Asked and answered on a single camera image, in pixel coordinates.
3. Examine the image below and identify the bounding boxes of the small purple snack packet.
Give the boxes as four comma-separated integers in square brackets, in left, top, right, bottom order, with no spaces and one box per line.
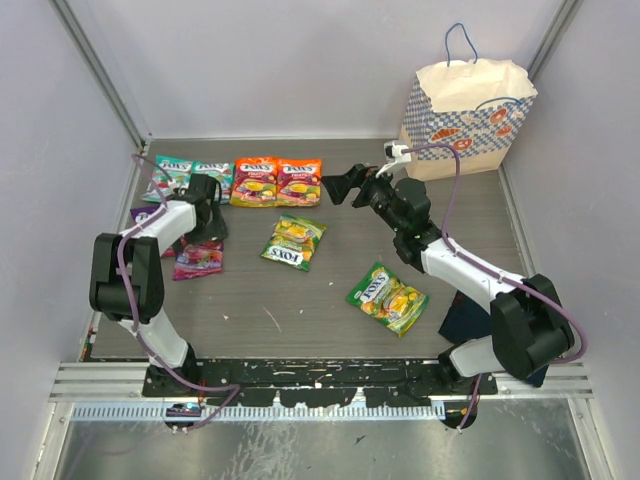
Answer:
[172,241,224,281]

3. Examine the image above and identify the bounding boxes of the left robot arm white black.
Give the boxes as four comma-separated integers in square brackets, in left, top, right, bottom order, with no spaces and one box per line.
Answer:
[89,174,228,396]

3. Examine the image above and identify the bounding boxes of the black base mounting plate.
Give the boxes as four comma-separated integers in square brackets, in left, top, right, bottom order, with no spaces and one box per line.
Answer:
[142,357,499,409]

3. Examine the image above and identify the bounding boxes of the orange candy bag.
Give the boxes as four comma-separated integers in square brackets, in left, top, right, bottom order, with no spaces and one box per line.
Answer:
[276,158,322,207]

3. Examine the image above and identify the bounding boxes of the orange snack packet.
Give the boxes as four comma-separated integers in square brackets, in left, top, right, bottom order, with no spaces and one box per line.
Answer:
[230,157,278,208]

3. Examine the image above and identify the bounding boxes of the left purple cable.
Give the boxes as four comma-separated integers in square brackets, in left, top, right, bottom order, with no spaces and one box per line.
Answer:
[117,153,241,431]

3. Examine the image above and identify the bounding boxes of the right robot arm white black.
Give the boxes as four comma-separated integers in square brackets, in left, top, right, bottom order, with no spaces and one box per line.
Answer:
[322,164,575,394]

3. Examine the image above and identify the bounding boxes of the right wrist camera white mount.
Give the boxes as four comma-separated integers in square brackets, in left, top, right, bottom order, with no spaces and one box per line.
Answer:
[376,140,412,178]

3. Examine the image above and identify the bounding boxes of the teal Fox's candy bag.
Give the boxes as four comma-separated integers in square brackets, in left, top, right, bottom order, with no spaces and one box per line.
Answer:
[192,161,234,204]
[152,155,193,198]

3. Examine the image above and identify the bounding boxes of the checkered paper bakery bag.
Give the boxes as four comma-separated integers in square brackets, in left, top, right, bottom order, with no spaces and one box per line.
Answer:
[399,54,537,181]

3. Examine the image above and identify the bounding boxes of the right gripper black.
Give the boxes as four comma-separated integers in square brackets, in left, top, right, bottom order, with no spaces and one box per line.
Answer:
[321,163,405,235]

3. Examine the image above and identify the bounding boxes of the purple Fox's berries candy bag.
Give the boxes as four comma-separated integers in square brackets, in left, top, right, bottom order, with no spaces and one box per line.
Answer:
[129,205,189,259]

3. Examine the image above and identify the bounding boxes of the yellow green Fox's candy bag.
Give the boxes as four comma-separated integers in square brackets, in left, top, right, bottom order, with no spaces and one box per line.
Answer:
[346,262,429,337]

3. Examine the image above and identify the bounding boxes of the dark blue cloth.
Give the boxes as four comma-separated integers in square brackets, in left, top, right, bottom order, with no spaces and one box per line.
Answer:
[438,294,546,389]

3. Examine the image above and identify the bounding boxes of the slotted cable duct rail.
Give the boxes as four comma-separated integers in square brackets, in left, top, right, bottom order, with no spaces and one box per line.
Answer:
[70,401,446,422]

